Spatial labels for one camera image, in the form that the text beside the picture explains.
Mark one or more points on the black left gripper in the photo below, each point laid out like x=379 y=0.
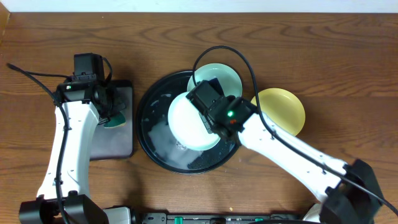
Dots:
x=112 y=94

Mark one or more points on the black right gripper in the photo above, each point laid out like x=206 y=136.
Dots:
x=206 y=120

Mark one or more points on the mint green front plate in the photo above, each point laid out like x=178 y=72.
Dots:
x=187 y=126

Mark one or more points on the mint green plate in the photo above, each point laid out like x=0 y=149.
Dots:
x=187 y=126
x=228 y=78

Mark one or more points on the green yellow sponge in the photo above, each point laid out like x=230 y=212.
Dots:
x=115 y=121

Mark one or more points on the yellow plate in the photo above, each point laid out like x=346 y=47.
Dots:
x=283 y=108

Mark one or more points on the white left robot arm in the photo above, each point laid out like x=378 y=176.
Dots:
x=93 y=122

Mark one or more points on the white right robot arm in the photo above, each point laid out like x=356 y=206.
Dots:
x=348 y=193

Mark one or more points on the black rectangular tray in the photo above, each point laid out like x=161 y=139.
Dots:
x=116 y=143

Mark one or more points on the black round tray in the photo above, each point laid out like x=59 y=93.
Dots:
x=157 y=140

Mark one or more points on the mint green rear plate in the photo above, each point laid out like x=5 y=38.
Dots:
x=228 y=78

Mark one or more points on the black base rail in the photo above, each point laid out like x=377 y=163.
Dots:
x=163 y=218

